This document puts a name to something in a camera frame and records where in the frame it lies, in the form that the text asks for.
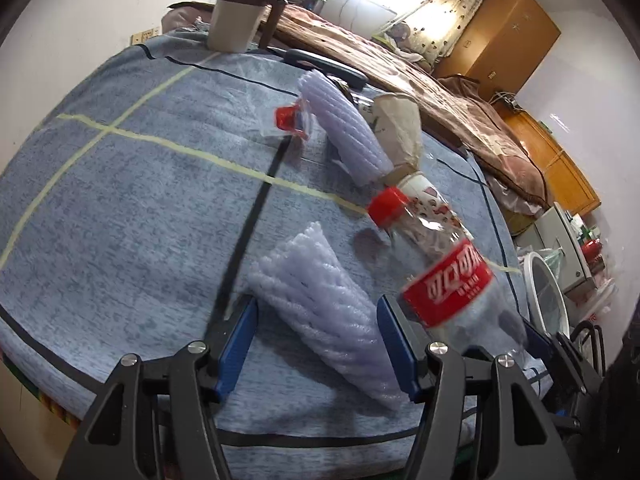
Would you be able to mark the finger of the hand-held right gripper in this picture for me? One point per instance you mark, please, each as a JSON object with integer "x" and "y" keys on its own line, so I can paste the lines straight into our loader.
{"x": 562, "y": 410}
{"x": 575, "y": 367}

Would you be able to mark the blue checked blanket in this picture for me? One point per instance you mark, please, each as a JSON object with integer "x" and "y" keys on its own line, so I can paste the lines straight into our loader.
{"x": 150, "y": 200}

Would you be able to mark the wooden bed headboard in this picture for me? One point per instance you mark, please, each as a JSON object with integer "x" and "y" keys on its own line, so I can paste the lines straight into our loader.
{"x": 560, "y": 160}

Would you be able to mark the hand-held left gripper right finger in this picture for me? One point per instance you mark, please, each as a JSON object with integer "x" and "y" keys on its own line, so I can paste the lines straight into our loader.
{"x": 397, "y": 347}

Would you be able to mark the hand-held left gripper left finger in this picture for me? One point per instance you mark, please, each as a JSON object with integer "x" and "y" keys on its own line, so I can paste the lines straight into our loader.
{"x": 240, "y": 342}

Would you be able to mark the white cup with brown lid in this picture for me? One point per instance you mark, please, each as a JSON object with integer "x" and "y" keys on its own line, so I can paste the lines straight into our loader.
{"x": 235, "y": 25}

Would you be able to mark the dark phone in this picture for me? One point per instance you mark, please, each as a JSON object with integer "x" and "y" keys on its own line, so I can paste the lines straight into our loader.
{"x": 325, "y": 67}

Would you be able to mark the wooden wardrobe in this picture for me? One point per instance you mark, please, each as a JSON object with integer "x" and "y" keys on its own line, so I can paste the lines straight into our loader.
{"x": 500, "y": 40}

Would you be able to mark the white foam net sleeve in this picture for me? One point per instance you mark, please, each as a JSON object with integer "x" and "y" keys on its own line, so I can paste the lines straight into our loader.
{"x": 345, "y": 125}
{"x": 320, "y": 310}

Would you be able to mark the clear plastic bottle red label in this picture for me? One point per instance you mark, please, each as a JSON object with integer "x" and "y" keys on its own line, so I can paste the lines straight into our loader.
{"x": 450, "y": 280}

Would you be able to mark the bed with brown blanket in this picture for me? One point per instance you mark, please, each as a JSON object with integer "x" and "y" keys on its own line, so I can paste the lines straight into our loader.
{"x": 400, "y": 70}

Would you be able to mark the black tube frame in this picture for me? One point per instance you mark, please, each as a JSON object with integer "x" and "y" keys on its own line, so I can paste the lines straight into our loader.
{"x": 600, "y": 345}

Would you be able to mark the patterned curtain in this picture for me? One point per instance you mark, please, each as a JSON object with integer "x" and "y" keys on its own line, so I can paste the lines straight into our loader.
{"x": 450, "y": 5}

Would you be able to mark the white nightstand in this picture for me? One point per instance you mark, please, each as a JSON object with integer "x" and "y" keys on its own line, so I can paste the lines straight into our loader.
{"x": 560, "y": 245}

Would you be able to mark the white round bin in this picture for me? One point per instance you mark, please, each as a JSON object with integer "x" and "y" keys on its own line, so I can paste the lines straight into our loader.
{"x": 545, "y": 295}

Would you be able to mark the red jar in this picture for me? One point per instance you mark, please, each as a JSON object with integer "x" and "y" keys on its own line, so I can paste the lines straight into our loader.
{"x": 591, "y": 252}

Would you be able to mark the clear wrapper with red cap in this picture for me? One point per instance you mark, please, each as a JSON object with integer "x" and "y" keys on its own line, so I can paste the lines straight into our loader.
{"x": 286, "y": 117}

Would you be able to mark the beige paper pouch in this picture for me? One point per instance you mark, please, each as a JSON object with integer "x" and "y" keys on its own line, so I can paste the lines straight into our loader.
{"x": 400, "y": 130}

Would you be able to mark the striped cloth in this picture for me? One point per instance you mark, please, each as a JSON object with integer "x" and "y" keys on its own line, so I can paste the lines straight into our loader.
{"x": 55, "y": 412}

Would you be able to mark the brown plush toy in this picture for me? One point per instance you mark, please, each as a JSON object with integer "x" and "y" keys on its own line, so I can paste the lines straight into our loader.
{"x": 397, "y": 34}

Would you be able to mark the dark wooden table leg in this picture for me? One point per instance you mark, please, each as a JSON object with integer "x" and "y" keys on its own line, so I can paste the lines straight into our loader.
{"x": 274, "y": 20}

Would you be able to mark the wall socket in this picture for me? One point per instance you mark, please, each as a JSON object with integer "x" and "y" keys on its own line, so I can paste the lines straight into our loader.
{"x": 145, "y": 36}

